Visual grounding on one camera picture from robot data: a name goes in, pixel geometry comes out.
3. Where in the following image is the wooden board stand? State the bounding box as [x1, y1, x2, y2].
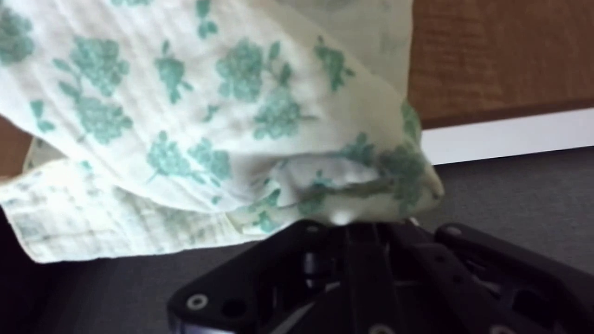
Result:
[0, 0, 594, 182]

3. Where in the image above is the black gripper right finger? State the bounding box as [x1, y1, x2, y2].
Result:
[370, 219, 594, 334]

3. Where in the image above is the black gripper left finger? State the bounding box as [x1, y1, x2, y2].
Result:
[165, 221, 381, 334]

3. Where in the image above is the white cloth with green flowers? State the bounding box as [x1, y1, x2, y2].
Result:
[0, 0, 446, 266]

